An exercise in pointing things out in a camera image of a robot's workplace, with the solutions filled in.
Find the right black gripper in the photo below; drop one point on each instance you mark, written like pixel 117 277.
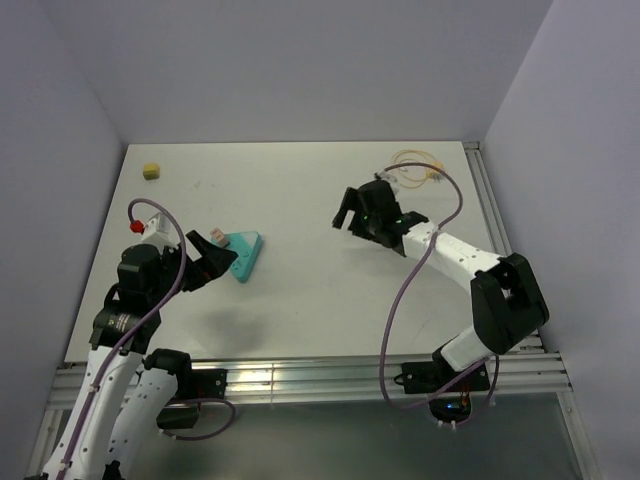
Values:
pixel 353 201

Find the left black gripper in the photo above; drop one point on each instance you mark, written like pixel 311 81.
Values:
pixel 212 264

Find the pink usb charger plug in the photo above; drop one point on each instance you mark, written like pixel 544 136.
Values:
pixel 219 238

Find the teal triangular power strip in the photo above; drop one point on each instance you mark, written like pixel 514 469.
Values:
pixel 247 245

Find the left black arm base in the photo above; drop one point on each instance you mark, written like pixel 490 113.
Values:
pixel 183 410

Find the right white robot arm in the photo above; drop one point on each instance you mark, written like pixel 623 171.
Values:
pixel 507 304

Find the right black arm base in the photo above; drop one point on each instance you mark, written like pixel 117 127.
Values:
pixel 449 403

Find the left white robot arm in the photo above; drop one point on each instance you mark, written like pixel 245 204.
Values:
pixel 125 386

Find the yellow cube block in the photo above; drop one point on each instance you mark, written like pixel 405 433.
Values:
pixel 151 171

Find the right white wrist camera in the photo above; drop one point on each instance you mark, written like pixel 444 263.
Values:
pixel 390 179

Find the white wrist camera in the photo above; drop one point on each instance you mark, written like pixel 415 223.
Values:
pixel 154 232
pixel 390 179

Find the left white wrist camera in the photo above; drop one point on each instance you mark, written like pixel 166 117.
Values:
pixel 154 232

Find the aluminium rail frame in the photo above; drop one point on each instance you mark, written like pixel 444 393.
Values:
pixel 525 369

